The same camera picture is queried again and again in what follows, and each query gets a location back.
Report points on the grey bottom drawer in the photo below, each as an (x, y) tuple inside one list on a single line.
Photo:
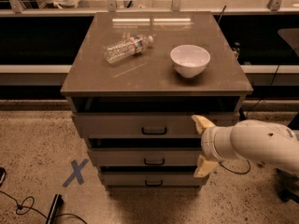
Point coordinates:
[(149, 179)]

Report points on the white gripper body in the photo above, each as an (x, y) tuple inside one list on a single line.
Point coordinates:
[(209, 143)]

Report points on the black shoe tip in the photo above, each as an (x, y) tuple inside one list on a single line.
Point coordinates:
[(3, 174)]

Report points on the white bowl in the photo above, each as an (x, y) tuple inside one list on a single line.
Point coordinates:
[(189, 60)]

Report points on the blue tape cross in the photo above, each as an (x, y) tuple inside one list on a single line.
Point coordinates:
[(76, 174)]

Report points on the grey middle drawer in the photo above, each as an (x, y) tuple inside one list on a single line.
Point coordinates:
[(144, 156)]

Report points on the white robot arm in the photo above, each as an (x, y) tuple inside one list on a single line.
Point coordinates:
[(252, 140)]

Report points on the grey top drawer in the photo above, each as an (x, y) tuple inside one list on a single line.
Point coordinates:
[(135, 125)]

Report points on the black power strip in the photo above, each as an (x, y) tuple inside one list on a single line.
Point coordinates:
[(57, 203)]

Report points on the grey drawer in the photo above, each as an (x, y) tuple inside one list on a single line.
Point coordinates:
[(144, 156), (149, 179), (135, 125)]

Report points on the grey drawer cabinet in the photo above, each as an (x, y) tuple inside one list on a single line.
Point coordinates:
[(148, 83)]

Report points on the clear plastic water bottle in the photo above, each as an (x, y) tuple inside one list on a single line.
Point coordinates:
[(128, 47)]

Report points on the black chair base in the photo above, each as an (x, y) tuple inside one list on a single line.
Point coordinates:
[(286, 196)]

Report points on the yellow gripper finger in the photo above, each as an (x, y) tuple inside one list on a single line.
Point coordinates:
[(204, 167), (202, 123)]

